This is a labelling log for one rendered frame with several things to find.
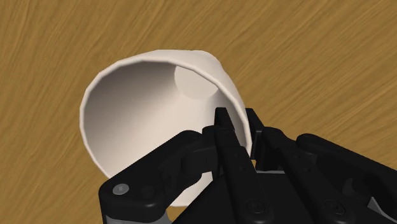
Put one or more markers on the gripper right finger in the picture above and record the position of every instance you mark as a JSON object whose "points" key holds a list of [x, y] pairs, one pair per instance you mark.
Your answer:
{"points": [[310, 161]]}

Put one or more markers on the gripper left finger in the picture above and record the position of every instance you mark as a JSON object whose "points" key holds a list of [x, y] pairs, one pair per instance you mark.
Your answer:
{"points": [[173, 167]]}

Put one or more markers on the white cup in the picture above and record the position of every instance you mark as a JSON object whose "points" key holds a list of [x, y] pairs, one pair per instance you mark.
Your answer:
{"points": [[139, 111]]}

